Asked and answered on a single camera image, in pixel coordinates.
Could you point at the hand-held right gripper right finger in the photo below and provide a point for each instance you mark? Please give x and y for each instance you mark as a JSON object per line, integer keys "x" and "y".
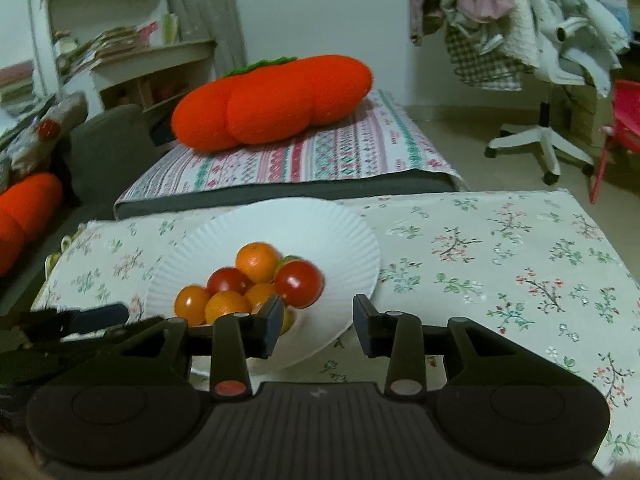
{"x": 365, "y": 325}

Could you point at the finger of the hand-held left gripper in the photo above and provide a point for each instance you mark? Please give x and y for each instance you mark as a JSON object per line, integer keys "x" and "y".
{"x": 102, "y": 315}
{"x": 115, "y": 332}

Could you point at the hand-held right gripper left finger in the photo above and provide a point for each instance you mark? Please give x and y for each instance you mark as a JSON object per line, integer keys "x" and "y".
{"x": 272, "y": 322}

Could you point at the beige longan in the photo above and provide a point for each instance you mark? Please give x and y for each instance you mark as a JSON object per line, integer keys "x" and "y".
{"x": 288, "y": 321}

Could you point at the red cherry tomato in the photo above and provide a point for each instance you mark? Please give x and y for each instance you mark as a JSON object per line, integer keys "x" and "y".
{"x": 298, "y": 283}
{"x": 227, "y": 279}

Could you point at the orange mandarin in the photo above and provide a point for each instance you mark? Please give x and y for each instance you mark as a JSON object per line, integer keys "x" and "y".
{"x": 257, "y": 261}

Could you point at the large green tomato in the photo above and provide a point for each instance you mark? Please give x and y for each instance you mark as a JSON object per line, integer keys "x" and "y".
{"x": 289, "y": 260}

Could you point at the white paper plate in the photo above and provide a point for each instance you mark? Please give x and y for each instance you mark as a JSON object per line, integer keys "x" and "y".
{"x": 310, "y": 230}

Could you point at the small orange persimmon cushion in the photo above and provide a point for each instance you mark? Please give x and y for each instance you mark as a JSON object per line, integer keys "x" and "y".
{"x": 25, "y": 215}

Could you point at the floral tablecloth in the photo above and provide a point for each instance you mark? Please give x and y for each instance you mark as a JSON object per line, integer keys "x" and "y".
{"x": 500, "y": 270}

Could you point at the striped patterned cushion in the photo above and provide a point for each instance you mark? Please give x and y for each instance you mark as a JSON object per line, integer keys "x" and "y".
{"x": 340, "y": 155}

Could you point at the large orange persimmon cushion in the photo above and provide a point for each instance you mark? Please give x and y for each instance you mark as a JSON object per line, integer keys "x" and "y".
{"x": 280, "y": 100}

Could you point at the stack of books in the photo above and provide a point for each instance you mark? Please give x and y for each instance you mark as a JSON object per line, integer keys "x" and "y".
{"x": 15, "y": 82}

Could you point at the white bookshelf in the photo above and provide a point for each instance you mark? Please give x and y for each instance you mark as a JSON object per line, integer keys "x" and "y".
{"x": 125, "y": 60}

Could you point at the white office chair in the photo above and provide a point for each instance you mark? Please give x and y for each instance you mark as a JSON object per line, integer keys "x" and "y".
{"x": 545, "y": 130}

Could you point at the grey curtain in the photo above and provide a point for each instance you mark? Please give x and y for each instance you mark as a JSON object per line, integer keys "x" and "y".
{"x": 210, "y": 10}

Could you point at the red plastic chair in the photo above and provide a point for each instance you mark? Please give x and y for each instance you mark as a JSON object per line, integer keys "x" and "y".
{"x": 625, "y": 115}

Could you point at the pile of hanging clothes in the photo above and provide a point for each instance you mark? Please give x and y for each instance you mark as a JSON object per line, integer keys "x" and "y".
{"x": 480, "y": 0}

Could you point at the blue and white box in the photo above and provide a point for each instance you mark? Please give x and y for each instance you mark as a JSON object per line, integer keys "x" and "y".
{"x": 614, "y": 7}

